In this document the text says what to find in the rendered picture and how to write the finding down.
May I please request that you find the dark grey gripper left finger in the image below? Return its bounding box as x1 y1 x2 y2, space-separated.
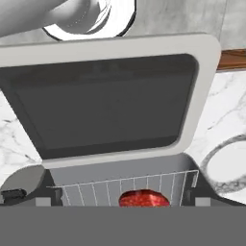
1 168 62 207

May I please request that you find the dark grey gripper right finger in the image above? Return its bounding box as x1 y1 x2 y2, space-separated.
184 153 245 207

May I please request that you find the grey toaster oven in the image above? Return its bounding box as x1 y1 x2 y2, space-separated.
0 153 201 207

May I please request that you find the red raw steak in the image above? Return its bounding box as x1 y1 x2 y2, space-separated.
118 188 171 207

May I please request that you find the grey toaster oven door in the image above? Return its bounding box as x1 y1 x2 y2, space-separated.
0 33 223 170

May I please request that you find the white marbled plate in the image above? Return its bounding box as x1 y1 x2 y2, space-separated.
199 134 246 197

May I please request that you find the brown wooden cabinet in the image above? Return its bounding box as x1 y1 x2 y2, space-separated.
216 48 246 72

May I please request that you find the white and grey round thing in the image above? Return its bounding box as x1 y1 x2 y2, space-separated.
0 0 138 42

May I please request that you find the white wire oven rack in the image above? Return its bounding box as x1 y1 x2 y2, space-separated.
47 169 200 207

